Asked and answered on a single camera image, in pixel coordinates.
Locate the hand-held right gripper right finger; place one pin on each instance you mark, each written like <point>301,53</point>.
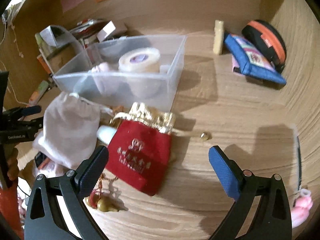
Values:
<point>224,170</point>

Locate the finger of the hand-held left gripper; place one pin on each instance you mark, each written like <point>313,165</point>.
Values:
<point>30,124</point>
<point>30,110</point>

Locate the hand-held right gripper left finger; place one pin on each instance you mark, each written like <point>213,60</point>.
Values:
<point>92,170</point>

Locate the clear plastic storage box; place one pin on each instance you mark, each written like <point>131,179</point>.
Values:
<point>120,80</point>

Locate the person's left forearm red sleeve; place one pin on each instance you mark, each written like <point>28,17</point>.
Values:
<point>10,210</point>

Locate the wooden desktop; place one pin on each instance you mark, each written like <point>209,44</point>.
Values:
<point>237,120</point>

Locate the person's left hand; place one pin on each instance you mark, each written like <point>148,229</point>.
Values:
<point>13,167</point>

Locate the orange green tube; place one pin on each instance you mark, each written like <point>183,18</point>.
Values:
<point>37,92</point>

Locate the small dark card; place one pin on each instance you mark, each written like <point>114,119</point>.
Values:
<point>40,159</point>

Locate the gold gourd charm red tassel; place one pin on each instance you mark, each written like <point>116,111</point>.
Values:
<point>105,203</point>

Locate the white oval plastic object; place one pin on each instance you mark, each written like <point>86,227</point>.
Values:
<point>105,135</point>

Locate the thin black comb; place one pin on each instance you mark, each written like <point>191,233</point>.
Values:
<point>298,160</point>

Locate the white folded paper box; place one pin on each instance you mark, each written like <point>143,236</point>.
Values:
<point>53,35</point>

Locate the pink white figurine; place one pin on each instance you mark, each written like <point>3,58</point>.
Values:
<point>302,208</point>

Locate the red printed packets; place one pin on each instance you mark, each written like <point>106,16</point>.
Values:
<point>86,28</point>

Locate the small white box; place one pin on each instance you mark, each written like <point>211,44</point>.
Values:
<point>106,31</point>

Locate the blue fabric zip pouch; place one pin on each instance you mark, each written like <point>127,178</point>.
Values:
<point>250,62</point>

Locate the white tape roll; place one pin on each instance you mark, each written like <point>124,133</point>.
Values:
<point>139,62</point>

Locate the cream rectangular block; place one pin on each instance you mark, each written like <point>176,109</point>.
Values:
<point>218,37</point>

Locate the black orange zip case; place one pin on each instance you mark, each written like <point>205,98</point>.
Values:
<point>268,40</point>

